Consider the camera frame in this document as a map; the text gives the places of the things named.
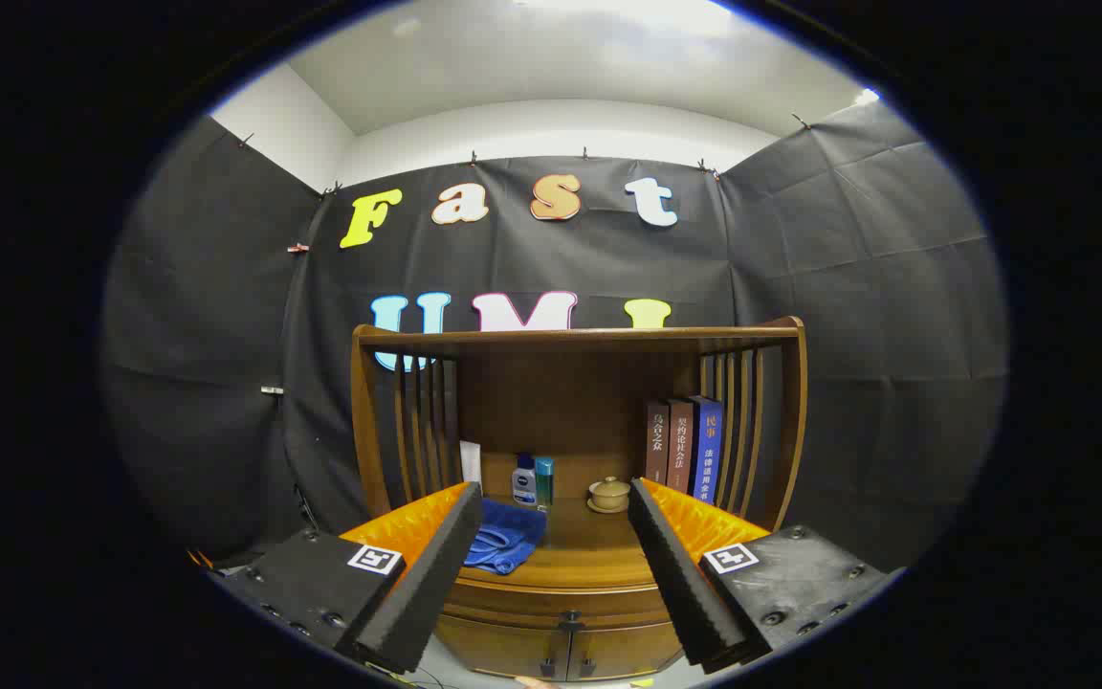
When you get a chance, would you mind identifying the folded blue towel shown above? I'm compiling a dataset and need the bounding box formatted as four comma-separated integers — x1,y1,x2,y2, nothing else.
463,498,548,577

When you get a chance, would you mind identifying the reddish brown book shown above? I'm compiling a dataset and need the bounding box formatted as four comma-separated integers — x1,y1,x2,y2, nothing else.
668,398,695,494

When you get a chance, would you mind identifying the beige lidded teacup with saucer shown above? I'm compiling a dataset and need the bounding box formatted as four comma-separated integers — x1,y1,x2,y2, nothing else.
587,476,630,515

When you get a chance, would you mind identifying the blue book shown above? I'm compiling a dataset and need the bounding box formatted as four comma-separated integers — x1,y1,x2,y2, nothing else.
692,395,724,503

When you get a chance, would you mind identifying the dark brown book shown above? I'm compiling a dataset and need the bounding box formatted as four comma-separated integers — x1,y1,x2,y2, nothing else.
645,400,672,485

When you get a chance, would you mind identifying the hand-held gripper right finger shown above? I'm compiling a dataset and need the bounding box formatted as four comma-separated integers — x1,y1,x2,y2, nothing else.
628,477,906,676

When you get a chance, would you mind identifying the wooden countertop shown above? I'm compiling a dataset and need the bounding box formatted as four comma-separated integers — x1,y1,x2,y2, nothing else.
458,496,669,591

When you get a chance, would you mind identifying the wooden cabinet with slatted shelf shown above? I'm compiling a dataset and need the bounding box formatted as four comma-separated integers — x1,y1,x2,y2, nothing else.
350,316,808,682

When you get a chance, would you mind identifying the wooden cabinet door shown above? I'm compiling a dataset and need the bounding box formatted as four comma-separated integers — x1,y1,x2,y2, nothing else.
434,615,571,682
570,620,688,682

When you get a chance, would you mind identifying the wooden drawer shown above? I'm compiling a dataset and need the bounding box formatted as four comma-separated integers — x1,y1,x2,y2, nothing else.
441,577,678,630

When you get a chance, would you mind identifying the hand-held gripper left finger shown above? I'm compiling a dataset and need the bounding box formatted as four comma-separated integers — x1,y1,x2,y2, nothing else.
211,481,485,676

